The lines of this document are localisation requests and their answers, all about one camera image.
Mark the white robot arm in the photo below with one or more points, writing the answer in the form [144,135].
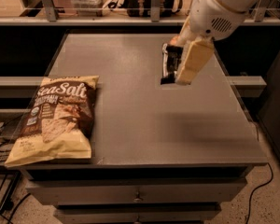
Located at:
[208,21]

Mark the metal drawer knob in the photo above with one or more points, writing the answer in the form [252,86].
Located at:
[137,199]

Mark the red apple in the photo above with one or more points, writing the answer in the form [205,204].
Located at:
[173,41]

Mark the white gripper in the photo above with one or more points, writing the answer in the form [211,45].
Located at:
[212,19]

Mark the brown sea salt chip bag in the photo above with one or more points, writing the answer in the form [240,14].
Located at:
[59,123]

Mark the black backpack on shelf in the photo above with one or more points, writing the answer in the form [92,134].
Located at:
[142,8]

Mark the grey drawer cabinet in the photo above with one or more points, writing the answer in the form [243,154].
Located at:
[184,150]

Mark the black rxbar chocolate bar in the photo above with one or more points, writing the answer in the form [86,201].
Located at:
[171,59]

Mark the grey metal shelf rail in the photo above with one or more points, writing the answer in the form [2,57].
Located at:
[15,12]

